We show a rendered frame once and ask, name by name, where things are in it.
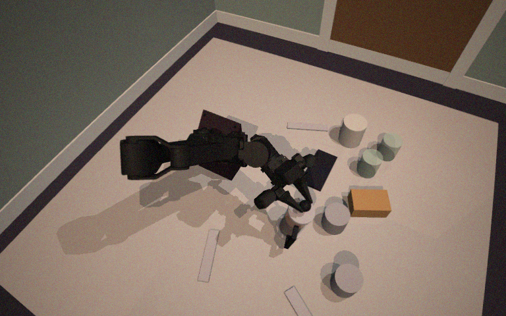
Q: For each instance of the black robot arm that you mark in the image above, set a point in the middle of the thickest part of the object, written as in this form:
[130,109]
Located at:
[142,156]

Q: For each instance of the orange rectangular block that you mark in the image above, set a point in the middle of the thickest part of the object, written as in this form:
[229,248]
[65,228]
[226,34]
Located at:
[369,203]

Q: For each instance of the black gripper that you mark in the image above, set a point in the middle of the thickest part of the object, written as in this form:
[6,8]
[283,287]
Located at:
[267,197]

